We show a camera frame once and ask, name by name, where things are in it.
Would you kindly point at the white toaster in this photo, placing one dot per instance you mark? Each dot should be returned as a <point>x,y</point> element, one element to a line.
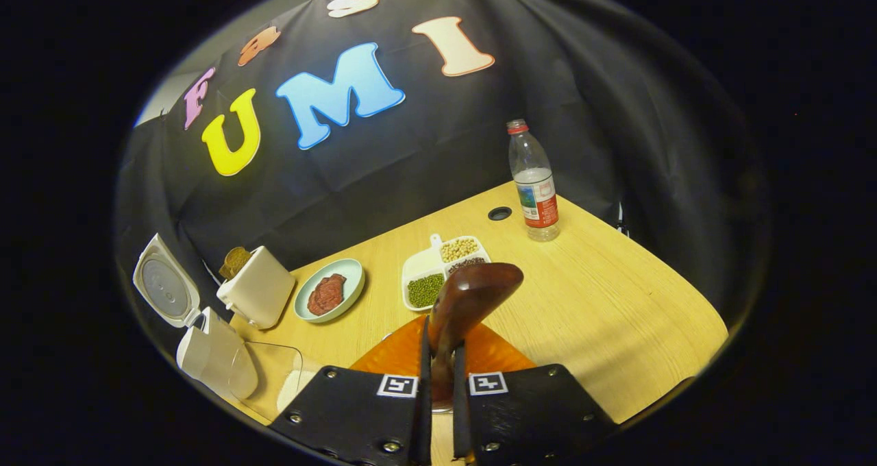
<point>260,291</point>

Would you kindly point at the brown wooden spoon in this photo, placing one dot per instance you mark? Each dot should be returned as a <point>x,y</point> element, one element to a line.
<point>473,291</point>

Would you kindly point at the brown toast slice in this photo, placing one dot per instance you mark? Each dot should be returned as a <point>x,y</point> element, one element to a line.
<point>236,262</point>

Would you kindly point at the black backdrop cloth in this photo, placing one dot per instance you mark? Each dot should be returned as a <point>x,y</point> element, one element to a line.
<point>425,157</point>

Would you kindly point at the clear plastic water bottle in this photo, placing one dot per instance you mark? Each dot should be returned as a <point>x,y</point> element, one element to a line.
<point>538,192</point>

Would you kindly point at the white rice cooker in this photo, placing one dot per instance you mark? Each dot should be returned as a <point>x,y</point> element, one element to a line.
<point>212,356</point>

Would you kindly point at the pale green plate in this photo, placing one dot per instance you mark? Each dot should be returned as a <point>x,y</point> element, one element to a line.
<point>349,277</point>

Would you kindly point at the white divided bean dish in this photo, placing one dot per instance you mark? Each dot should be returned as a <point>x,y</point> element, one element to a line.
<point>428,288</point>

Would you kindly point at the clear rice container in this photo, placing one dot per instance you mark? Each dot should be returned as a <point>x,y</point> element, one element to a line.
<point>274,363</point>

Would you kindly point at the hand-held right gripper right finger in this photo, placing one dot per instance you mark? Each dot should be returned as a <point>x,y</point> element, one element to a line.
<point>459,418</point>

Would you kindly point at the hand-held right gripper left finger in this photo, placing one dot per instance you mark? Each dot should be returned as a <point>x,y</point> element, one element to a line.
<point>424,418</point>

